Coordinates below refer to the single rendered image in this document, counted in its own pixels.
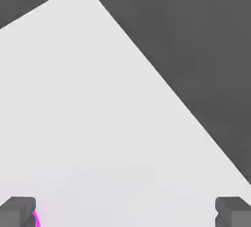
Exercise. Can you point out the small magenta cube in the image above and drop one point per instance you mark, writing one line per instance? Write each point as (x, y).
(36, 220)

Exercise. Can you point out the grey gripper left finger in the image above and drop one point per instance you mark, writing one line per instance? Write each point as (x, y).
(15, 211)

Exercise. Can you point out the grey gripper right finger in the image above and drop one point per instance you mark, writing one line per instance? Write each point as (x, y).
(233, 213)

